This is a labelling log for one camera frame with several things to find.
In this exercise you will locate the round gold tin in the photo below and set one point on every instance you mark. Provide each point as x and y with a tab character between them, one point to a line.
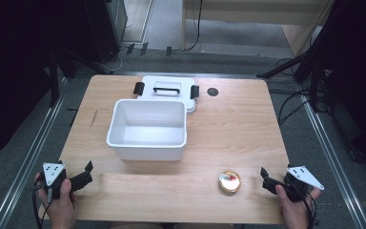
229	183

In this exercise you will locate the black metal stand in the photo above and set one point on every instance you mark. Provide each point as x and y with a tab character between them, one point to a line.
54	82
282	66

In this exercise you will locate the person's left hand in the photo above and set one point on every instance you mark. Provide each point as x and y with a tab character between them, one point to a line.
60	211

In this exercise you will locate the small black floor block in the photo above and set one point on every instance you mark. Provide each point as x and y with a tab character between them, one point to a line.
169	51
130	48
144	48

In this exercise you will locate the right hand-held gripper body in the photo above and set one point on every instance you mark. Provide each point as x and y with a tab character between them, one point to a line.
301	178

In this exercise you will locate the black round table grommet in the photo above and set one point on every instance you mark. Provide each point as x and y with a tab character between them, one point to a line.
213	92

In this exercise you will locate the person's right hand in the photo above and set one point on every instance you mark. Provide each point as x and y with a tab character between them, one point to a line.
297	214

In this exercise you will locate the dark equipment cabinet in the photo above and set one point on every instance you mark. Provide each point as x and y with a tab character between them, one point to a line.
108	28

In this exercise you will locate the metal floor rail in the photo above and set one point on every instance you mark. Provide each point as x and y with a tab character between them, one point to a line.
332	159
29	160

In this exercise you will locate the white plastic storage box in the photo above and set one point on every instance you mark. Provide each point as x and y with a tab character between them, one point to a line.
146	149

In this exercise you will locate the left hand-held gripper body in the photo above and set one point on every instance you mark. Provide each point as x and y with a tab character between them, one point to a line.
53	173

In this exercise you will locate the dark curtain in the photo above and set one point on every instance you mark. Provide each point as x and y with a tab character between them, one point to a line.
359	63
12	63

